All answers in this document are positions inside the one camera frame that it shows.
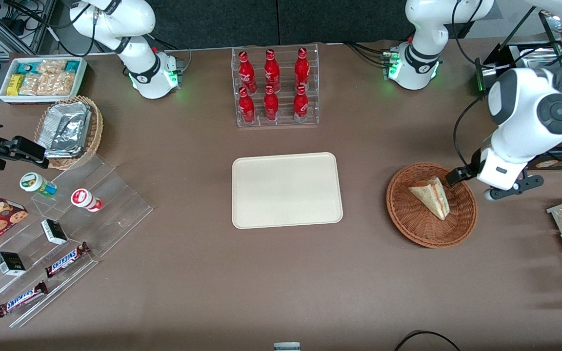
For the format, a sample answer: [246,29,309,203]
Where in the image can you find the red cola bottle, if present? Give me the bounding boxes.
[238,87,257,125]
[263,85,280,122]
[294,84,310,124]
[295,47,310,89]
[264,49,281,91]
[238,51,257,93]

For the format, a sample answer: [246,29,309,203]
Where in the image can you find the black table cable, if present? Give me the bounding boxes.
[394,330,462,351]

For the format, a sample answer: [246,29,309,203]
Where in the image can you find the brown wicker basket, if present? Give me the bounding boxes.
[386,162,479,249]

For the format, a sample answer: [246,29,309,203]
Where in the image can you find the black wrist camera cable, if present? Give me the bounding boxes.
[452,93,489,169]

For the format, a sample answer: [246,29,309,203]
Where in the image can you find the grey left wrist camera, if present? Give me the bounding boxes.
[483,174,545,202]

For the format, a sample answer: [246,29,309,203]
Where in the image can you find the yellow snack pack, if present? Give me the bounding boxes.
[7,74,26,97]

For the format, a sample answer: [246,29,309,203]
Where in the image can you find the silver foil packet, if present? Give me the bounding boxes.
[37,101,92,159]

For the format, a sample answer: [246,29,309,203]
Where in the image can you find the clear acrylic bottle rack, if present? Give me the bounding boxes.
[231,43,320,129]

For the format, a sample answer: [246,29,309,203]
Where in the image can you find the black arm base cables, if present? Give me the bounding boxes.
[147,33,193,67]
[343,41,390,67]

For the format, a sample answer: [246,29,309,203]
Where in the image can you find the steel food pan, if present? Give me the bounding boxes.
[519,47,562,70]

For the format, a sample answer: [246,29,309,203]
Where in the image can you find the white plastic snack bin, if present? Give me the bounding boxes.
[0,56,88,105]

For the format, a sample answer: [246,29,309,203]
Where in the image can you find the black food warmer cabinet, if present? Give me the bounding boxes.
[474,9,562,171]

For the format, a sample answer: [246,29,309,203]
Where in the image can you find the clear acrylic stepped display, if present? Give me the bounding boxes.
[0,153,154,329]

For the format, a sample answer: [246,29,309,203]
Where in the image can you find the small black carton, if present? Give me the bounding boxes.
[40,219,69,246]
[0,251,27,277]

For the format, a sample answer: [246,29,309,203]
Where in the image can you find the triangle sandwich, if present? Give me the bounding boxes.
[408,176,451,221]

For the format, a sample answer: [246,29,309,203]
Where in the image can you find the light wicker basket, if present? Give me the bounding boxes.
[34,95,104,171]

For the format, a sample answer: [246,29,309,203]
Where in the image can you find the red lidded yoghurt cup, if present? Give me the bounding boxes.
[70,188,104,213]

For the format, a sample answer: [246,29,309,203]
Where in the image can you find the clear cracker bag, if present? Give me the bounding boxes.
[19,73,42,96]
[37,59,67,75]
[40,72,76,96]

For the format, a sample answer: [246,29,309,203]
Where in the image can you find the green lidded yoghurt cup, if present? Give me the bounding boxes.
[20,172,59,198]

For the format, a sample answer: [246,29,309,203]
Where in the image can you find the Snickers chocolate bar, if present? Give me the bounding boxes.
[44,241,91,279]
[0,281,49,319]

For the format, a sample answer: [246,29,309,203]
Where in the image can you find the metal frame with cables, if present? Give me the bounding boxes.
[0,0,60,57]

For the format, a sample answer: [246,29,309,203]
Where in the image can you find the cream plastic tray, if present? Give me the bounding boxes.
[232,152,344,230]

